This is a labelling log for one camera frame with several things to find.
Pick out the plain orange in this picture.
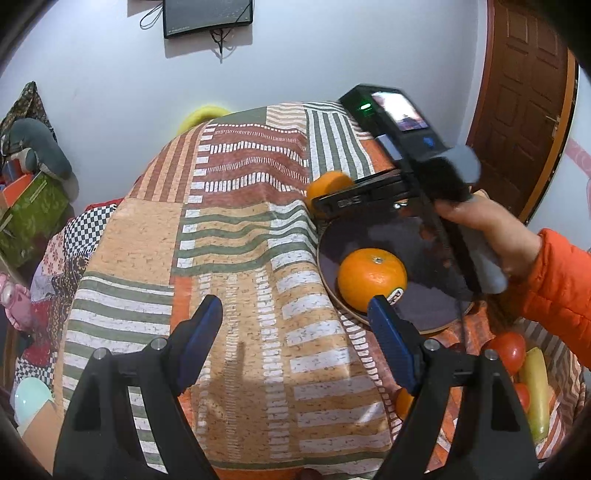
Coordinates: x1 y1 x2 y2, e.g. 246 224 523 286
306 171 355 217
394 388 419 421

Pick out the large red tomato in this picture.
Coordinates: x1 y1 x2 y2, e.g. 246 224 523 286
482 331 527 377

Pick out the mint green round object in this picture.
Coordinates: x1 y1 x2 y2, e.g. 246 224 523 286
14 376 56 428

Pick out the orange box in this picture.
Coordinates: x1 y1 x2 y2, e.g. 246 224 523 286
0 173 35 208

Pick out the green storage box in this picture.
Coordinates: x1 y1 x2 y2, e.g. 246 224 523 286
0 173 72 268

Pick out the grey plush toy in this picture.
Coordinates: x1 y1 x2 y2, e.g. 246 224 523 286
9 117 79 195

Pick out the red floral bed sheet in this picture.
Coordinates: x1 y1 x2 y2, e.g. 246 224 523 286
14 228 90 388

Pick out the small red tomato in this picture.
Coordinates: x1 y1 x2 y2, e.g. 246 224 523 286
512 382 532 411

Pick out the pink toy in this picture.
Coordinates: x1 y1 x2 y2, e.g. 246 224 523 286
0 272 33 330

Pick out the person's right hand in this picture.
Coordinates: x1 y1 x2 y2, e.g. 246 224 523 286
434 189 541 278

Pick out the black white checkered cloth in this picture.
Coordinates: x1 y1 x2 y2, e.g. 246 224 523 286
62 200 118 259

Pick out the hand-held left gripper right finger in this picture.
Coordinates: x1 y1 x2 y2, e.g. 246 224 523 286
367 295 541 480

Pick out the dark patterned cloth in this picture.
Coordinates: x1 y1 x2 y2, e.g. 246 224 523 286
0 80 58 144

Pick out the dark plate with wooden rim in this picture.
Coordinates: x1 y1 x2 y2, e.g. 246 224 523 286
316 210 476 335

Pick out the brown wooden door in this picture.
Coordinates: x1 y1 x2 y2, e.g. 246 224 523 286
466 0 578 222

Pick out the small wall monitor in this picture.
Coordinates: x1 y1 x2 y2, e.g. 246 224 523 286
163 0 254 40

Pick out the yellow foam tube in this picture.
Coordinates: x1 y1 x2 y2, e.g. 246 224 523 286
178 105 234 136

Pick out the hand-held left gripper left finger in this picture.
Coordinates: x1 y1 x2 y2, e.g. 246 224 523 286
53 294 225 480

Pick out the black cable loop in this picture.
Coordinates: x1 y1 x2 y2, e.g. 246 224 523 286
141 0 163 29

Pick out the person's right forearm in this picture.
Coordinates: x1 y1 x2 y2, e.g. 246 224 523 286
508 228 591 370

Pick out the orange with sticker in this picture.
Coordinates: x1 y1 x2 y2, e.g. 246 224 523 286
337 248 409 313

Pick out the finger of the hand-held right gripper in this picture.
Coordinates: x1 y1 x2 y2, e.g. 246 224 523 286
311 178 411 219
353 167 404 185

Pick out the black hanging cable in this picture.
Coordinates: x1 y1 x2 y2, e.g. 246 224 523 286
210 28 232 62

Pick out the striped patchwork blanket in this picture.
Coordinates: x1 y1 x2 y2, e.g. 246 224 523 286
60 102 583 478

